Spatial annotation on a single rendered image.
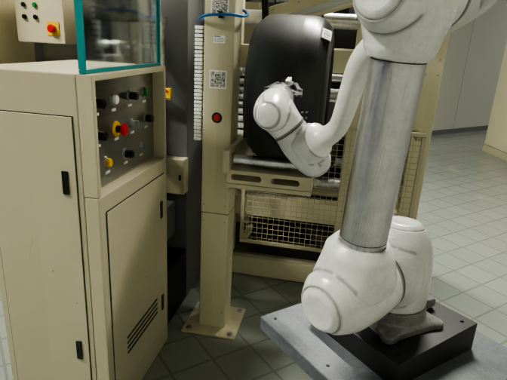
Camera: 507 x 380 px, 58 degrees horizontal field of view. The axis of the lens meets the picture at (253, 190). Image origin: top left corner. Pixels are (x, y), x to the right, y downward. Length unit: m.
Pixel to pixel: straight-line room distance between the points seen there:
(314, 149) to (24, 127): 0.86
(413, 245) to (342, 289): 0.25
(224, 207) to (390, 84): 1.35
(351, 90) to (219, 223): 1.14
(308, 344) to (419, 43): 0.78
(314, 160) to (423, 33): 0.59
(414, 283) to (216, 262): 1.24
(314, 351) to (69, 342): 0.92
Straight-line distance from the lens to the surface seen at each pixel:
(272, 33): 1.78
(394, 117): 0.86
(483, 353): 1.38
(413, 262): 1.12
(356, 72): 1.12
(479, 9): 0.99
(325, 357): 1.22
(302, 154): 1.30
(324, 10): 2.28
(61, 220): 1.56
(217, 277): 2.23
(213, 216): 2.10
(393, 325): 1.21
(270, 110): 1.24
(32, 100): 1.51
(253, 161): 1.89
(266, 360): 2.21
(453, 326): 1.31
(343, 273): 0.95
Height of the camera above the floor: 1.39
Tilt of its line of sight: 18 degrees down
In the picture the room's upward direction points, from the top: 3 degrees clockwise
